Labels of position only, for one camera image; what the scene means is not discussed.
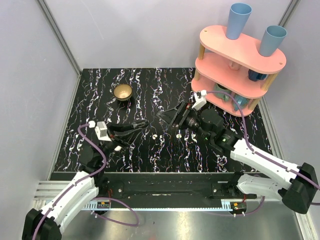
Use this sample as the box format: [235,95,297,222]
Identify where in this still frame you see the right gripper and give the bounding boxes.
[156,100,213,141]

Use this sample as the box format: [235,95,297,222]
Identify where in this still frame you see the white earbud charging case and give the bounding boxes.
[114,146,122,152]

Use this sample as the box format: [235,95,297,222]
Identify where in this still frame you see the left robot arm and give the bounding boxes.
[22,119,149,240]

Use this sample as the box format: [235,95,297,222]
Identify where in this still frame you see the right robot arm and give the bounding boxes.
[157,101,319,214]

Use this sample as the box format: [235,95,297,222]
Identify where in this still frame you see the brown ceramic bowl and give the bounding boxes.
[113,84,133,102]

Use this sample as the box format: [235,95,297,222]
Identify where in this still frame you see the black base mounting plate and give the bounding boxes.
[49,171,258,202]

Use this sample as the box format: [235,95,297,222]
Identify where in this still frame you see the green ceramic mug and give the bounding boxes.
[213,83,232,102]

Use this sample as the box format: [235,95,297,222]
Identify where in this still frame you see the light blue ceramic mug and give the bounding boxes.
[232,94,250,111]

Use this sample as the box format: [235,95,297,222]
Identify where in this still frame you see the pink three-tier shelf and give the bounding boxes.
[191,25,287,117]

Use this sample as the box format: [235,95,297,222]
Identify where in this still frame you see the pink mug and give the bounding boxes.
[228,61,241,71]

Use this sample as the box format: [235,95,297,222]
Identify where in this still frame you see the dark blue mug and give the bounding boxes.
[248,69,267,82]

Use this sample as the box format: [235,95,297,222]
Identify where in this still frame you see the left blue plastic cup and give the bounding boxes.
[226,2,252,40]

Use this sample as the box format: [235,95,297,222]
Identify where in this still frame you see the blue plastic cup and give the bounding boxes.
[226,2,252,40]
[258,25,287,57]

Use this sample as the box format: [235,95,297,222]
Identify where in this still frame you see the right blue plastic cup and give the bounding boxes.
[258,25,287,57]

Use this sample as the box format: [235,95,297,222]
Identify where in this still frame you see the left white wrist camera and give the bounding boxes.
[88,120,111,142]

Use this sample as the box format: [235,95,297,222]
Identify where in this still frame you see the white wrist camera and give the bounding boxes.
[192,90,207,111]
[88,120,111,142]

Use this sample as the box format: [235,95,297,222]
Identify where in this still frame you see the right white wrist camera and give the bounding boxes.
[192,90,207,111]

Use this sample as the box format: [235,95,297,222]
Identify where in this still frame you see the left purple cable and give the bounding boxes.
[29,122,140,240]

